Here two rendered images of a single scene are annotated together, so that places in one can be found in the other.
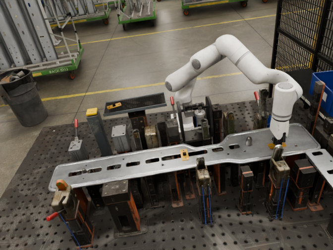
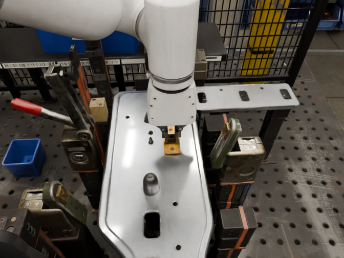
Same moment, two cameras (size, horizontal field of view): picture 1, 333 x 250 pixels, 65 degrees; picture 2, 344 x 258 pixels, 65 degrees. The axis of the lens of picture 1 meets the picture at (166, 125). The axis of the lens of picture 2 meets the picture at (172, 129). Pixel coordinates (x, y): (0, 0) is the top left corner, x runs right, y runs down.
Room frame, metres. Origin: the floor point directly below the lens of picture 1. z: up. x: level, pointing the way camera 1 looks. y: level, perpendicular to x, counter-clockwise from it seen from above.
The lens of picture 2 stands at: (0.99, -0.12, 1.50)
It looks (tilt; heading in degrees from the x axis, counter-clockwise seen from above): 47 degrees down; 266
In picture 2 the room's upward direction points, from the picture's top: straight up
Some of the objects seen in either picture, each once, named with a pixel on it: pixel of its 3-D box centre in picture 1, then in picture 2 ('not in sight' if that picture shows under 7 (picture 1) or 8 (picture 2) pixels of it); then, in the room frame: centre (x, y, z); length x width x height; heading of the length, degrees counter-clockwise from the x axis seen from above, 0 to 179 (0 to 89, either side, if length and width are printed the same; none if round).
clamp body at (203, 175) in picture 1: (204, 195); not in sight; (0.84, -0.13, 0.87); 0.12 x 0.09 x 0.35; 0
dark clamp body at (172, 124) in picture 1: (176, 147); not in sight; (1.21, -0.03, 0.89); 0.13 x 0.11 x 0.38; 0
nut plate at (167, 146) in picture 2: (277, 144); (171, 138); (0.96, -0.53, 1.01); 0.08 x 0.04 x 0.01; 90
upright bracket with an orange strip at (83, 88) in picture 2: not in sight; (95, 128); (1.16, -0.63, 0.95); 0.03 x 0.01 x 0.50; 90
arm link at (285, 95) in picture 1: (284, 98); (170, 30); (0.96, -0.54, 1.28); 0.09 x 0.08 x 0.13; 125
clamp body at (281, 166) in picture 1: (276, 188); (232, 186); (0.80, -0.47, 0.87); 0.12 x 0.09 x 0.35; 0
